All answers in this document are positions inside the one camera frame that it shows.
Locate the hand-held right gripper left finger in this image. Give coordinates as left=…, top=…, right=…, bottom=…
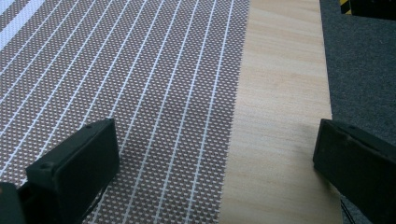
left=25, top=118, right=120, bottom=224

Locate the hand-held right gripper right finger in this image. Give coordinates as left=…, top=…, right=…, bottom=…
left=312, top=118, right=396, bottom=224

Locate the brown woven striped placemat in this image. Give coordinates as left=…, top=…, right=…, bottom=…
left=0, top=0, right=251, bottom=224

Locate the black yellow striped object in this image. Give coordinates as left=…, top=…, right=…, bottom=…
left=339, top=0, right=396, bottom=21

